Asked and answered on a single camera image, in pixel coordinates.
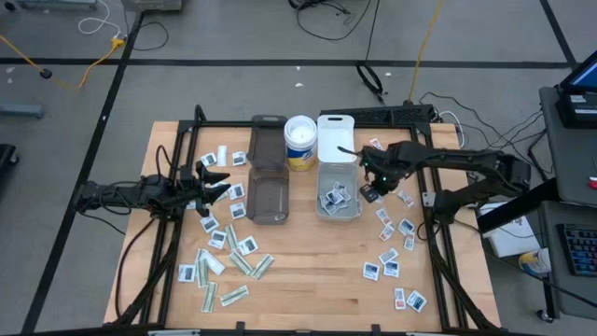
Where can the small red object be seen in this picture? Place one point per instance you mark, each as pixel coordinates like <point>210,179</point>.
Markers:
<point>593,183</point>

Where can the grey cart top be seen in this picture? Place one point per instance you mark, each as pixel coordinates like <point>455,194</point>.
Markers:
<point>573,158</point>

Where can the black round floor puck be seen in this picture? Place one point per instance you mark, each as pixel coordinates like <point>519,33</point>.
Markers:
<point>45,73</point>

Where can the grey metal bar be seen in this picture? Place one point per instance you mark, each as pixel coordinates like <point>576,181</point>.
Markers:
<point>21,110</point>

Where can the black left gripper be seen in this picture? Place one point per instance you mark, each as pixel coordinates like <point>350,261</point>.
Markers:
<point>182,196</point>

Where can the small plain white packet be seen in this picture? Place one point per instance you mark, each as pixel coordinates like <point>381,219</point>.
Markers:
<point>222,155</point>

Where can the large plain white packet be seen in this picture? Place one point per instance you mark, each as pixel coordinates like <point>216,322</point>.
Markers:
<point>214,264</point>

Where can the Lysol wipes canister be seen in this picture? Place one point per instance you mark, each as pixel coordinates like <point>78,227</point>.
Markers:
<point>301,135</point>

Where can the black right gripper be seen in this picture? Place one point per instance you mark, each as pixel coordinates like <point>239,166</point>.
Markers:
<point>392,163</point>

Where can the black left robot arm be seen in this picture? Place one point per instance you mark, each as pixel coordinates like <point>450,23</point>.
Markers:
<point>116,193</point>

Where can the left pile of paper packets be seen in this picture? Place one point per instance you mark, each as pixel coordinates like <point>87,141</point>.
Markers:
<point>238,210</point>

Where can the black desk beam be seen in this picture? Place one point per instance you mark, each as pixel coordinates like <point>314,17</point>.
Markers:
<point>517,210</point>

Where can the black desktop device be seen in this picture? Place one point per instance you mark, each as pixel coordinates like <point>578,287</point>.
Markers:
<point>578,109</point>

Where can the black keyboard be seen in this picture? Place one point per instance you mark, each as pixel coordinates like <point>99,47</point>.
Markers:
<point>580,249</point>

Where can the yellow blue wipes canister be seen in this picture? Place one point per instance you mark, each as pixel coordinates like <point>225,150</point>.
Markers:
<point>535,262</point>

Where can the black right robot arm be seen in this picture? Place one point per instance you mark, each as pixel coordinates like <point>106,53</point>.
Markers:
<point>466,161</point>

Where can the grey metal rail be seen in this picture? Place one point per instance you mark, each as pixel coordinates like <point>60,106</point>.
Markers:
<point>56,4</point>

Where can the grey equipment box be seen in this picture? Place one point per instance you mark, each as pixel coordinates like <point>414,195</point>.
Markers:
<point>151,4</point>

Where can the black laptop screen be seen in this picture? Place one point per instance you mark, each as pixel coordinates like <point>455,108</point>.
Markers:
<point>585,77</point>

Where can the grey desk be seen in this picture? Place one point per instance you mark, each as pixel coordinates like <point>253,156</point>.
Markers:
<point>564,289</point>

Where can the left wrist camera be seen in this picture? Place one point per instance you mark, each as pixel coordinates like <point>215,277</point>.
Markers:
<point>186,175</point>

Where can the silver metal bracket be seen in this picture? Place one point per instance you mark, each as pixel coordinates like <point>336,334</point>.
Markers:
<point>428,199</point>

